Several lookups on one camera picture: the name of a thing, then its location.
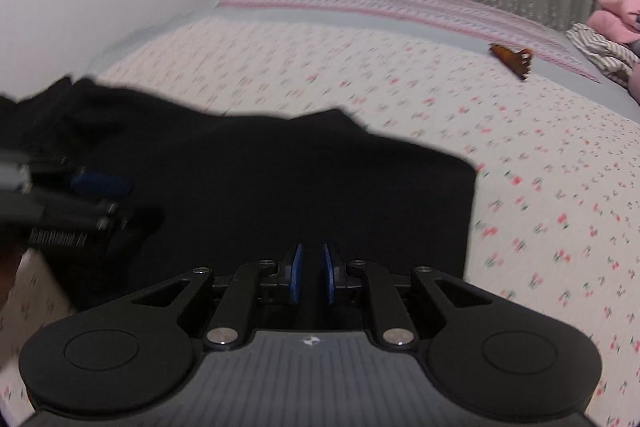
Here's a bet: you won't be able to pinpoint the black pants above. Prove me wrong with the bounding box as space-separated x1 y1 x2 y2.
1 78 475 310

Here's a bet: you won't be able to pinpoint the pink folded clothing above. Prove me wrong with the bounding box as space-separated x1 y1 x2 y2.
586 0 639 44

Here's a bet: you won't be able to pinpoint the cherry print blanket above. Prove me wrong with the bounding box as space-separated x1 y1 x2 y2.
0 16 640 427

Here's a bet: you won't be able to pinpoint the brown hair claw clip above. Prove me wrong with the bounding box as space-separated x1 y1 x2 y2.
489 43 533 80

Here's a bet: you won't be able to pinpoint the pink striped blanket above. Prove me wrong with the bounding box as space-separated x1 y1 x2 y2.
219 0 600 82

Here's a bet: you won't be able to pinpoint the mauve folded quilt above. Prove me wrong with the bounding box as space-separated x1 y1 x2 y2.
628 63 640 104

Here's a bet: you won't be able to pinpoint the striped folded garment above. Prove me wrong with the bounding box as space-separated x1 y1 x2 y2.
565 23 639 89

